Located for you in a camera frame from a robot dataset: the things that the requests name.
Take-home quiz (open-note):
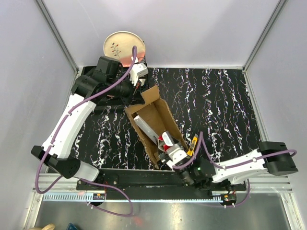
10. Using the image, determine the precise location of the red item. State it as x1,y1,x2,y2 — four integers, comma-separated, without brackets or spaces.
157,131,178,152

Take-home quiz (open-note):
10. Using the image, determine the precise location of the brown cardboard express box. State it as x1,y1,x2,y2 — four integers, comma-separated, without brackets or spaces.
125,85,188,169

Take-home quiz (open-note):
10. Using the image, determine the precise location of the yellow utility knife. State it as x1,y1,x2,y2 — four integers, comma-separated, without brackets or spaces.
187,134,198,157

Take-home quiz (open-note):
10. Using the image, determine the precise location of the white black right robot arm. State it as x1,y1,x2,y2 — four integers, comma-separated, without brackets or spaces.
159,141,298,191

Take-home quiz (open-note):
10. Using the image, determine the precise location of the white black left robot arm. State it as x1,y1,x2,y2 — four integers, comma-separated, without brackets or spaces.
31,56,148,190

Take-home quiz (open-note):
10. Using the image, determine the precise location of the white box inside carton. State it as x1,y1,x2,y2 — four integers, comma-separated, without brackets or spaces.
134,115,165,152

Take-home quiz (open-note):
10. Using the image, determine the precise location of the beige pink floral plate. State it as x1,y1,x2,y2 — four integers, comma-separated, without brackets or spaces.
103,31,146,67

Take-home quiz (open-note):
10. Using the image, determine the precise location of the dark blue tray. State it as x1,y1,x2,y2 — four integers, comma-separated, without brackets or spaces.
66,223,78,230

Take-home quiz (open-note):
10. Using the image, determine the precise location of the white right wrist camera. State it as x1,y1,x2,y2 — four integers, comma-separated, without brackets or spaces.
165,143,188,169

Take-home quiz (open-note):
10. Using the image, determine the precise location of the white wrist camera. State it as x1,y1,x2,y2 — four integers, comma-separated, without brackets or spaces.
129,57,148,87
165,143,188,169

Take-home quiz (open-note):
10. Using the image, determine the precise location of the black wire dish rack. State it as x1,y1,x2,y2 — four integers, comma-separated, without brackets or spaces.
80,57,150,106

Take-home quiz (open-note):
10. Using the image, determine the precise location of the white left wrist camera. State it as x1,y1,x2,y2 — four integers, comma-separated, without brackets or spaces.
129,57,148,87

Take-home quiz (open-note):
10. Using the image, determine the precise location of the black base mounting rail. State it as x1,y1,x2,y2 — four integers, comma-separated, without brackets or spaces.
76,167,248,195

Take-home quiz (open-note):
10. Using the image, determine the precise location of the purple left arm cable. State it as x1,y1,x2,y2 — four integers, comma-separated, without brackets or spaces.
35,45,138,216

